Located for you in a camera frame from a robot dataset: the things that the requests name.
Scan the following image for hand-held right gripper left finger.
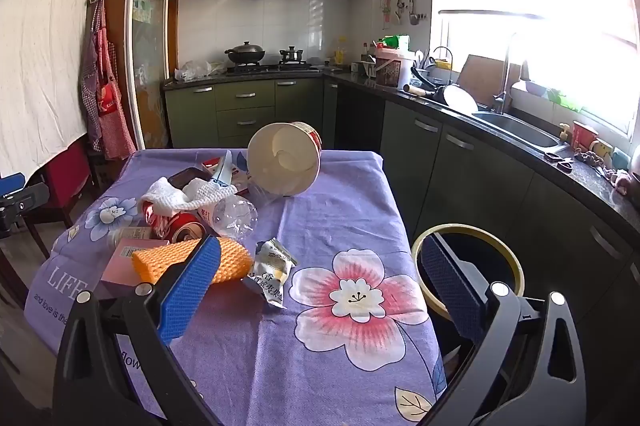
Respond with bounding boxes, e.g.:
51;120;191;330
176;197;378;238
52;235;223;426

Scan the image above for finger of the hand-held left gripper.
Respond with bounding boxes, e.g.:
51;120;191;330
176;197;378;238
0;173;27;198

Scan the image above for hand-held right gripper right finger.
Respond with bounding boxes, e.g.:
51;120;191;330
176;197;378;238
419;233;587;426

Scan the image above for yellow-rimmed waste bin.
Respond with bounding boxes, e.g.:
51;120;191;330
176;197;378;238
411;223;526;357

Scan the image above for white and yellow snack wrapper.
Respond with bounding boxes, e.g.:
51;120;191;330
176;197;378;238
243;238;298;309

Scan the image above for clear plastic bottle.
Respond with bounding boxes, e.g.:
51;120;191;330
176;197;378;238
200;197;261;239

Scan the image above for white cloth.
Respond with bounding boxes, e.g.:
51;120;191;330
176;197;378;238
139;176;238;214

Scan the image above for blue and white wrapper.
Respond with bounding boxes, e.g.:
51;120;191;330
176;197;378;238
210;149;235;187

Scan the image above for white paper bowl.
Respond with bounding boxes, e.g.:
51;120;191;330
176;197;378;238
247;121;322;198

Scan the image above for red chair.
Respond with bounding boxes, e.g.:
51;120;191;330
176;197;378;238
25;141;98;247

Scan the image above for orange sponge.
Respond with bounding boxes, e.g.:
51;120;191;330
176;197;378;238
131;236;254;284

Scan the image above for red soda can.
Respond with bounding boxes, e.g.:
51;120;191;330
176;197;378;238
139;198;211;243

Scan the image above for pink box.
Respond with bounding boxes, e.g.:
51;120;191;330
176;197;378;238
100;240;173;299

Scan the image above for white drink can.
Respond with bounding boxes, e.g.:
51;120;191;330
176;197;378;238
107;226;153;249

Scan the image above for long green base cabinets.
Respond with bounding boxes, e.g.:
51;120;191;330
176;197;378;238
380;98;640;322

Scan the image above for brown plastic tray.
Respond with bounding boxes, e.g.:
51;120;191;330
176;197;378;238
167;166;213;187

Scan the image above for red checkered apron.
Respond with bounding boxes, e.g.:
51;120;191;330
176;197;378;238
96;0;137;159

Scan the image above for red and white carton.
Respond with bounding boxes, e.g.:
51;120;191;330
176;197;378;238
201;156;251;195

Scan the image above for white hanging sheet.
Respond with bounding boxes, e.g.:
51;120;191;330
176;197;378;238
0;0;110;179

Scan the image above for purple floral tablecloth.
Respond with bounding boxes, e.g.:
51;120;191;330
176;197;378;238
24;148;448;426

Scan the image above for black kitchen countertop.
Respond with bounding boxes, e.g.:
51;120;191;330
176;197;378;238
160;68;640;234

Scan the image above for steel sink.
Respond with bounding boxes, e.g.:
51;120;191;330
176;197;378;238
472;111;562;150

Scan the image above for green base cabinets with drawers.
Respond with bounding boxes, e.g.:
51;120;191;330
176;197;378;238
164;78;338;149

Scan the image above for glass sliding door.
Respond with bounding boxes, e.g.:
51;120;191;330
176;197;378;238
125;0;177;152

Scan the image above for red cup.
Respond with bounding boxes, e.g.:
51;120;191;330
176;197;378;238
571;121;599;152

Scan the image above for black pan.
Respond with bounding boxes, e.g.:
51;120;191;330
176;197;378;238
411;65;479;114

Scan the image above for wooden cutting board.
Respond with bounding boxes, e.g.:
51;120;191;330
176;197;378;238
457;54;521;107

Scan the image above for steel faucet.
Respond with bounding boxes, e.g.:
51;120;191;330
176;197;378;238
491;31;519;114

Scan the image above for clear plastic bag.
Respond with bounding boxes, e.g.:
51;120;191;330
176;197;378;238
175;60;223;82

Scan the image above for white bucket with brown label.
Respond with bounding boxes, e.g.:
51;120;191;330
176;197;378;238
374;46;417;88

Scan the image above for gas stove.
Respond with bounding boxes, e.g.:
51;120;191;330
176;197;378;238
227;62;321;75

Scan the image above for black wok with lid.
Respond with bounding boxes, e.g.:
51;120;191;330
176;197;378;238
224;40;267;67

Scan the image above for hanging kitchen utensils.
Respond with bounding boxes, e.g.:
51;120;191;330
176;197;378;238
380;0;431;27

